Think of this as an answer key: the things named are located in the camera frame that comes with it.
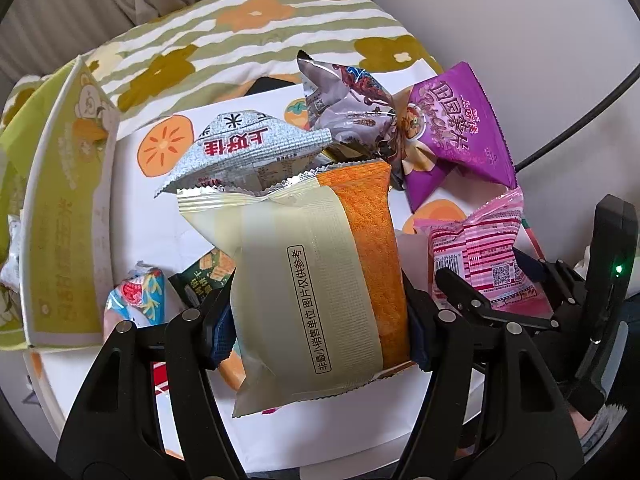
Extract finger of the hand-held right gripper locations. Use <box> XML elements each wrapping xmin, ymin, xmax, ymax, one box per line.
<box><xmin>435</xmin><ymin>267</ymin><xmax>506</xmax><ymax>331</ymax></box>
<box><xmin>515</xmin><ymin>250</ymin><xmax>583</xmax><ymax>333</ymax></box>

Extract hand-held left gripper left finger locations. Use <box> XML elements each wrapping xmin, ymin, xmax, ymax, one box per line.
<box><xmin>56</xmin><ymin>287</ymin><xmax>248</xmax><ymax>480</ymax></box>

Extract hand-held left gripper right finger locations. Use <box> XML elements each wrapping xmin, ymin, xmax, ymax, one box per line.
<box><xmin>395</xmin><ymin>270</ymin><xmax>586</xmax><ymax>480</ymax></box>

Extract pink snack packet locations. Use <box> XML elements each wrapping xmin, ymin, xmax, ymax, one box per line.
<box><xmin>412</xmin><ymin>187</ymin><xmax>548</xmax><ymax>311</ymax></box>

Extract dark green cracker packet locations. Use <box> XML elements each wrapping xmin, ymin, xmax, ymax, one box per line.
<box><xmin>167</xmin><ymin>247</ymin><xmax>238</xmax><ymax>308</ymax></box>

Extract cream and orange snack packet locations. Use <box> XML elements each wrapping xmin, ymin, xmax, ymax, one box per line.
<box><xmin>177</xmin><ymin>159</ymin><xmax>416</xmax><ymax>418</ymax></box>

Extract purple chip packet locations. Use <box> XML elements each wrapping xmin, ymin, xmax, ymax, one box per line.
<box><xmin>395</xmin><ymin>61</ymin><xmax>517</xmax><ymax>213</ymax></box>

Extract yellow-green cardboard box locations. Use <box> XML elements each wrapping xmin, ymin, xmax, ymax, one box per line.
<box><xmin>0</xmin><ymin>57</ymin><xmax>121</xmax><ymax>351</ymax></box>

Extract blue and red snack packet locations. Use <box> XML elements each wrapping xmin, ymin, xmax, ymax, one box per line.
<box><xmin>104</xmin><ymin>260</ymin><xmax>167</xmax><ymax>331</ymax></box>

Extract white persimmon print cloth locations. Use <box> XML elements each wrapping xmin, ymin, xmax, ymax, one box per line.
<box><xmin>22</xmin><ymin>55</ymin><xmax>501</xmax><ymax>476</ymax></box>

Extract small silver snack packet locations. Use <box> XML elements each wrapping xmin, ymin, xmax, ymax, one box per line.
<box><xmin>0</xmin><ymin>215</ymin><xmax>23</xmax><ymax>291</ymax></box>

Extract grey printed snack packet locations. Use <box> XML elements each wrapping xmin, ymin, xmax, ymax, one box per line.
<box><xmin>296</xmin><ymin>50</ymin><xmax>416</xmax><ymax>191</ymax></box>

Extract green striped flower blanket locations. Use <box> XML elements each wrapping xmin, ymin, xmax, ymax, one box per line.
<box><xmin>0</xmin><ymin>0</ymin><xmax>446</xmax><ymax>126</ymax></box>

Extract grey curtain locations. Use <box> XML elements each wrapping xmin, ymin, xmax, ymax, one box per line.
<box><xmin>0</xmin><ymin>0</ymin><xmax>376</xmax><ymax>81</ymax></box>

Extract black cable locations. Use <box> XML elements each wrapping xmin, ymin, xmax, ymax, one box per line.
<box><xmin>515</xmin><ymin>62</ymin><xmax>640</xmax><ymax>171</ymax></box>

